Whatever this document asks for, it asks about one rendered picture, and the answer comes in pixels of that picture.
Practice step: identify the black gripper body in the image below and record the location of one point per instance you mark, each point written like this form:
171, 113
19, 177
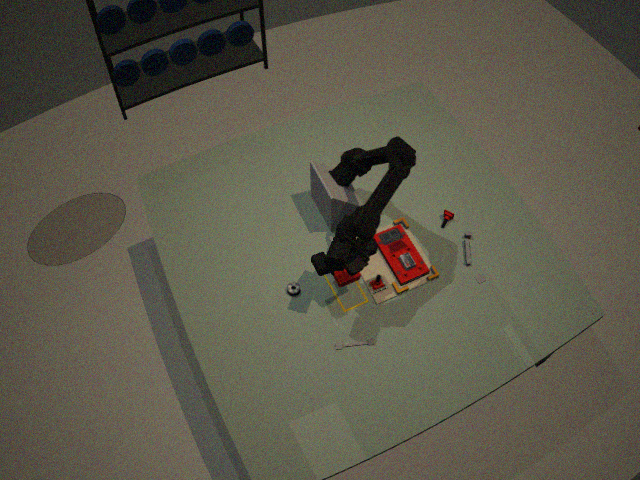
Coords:
318, 259

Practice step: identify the small black toy tyre with white hub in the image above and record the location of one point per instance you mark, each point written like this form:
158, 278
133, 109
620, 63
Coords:
292, 286

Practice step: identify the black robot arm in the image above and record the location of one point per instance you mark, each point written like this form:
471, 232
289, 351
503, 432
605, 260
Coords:
364, 221

